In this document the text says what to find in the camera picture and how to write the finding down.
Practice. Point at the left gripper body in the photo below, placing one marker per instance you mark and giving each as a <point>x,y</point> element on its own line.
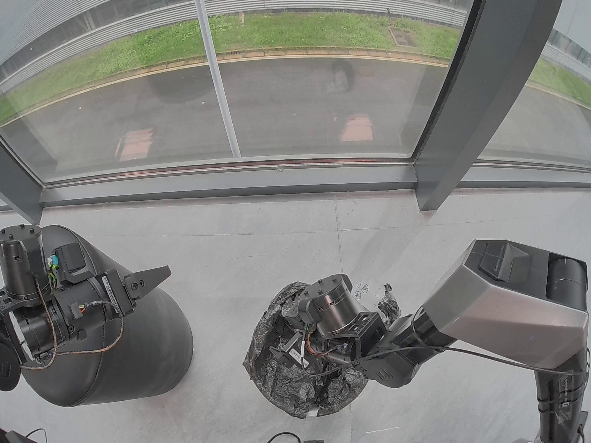
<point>83,307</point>

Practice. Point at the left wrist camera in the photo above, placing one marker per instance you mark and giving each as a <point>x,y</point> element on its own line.
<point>71,259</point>

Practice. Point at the window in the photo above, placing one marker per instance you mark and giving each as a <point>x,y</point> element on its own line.
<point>323,109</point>

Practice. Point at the dark grey round chair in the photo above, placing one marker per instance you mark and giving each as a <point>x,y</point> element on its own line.
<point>138,353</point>

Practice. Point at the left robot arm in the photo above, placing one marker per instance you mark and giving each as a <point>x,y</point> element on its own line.
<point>18,266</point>

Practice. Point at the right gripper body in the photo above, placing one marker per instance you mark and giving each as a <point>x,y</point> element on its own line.
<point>298,358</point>

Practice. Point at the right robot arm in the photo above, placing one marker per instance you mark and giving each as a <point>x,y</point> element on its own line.
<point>498,302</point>

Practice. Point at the black plastic bag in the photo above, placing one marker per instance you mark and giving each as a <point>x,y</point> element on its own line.
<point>286,385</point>

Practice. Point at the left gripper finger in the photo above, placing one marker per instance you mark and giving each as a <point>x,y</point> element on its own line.
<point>146,284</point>

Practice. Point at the white trash bin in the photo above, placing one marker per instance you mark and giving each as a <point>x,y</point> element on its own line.
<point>313,412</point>

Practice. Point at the clear printed wrapper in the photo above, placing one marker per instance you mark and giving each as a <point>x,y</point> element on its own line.
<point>388,300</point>

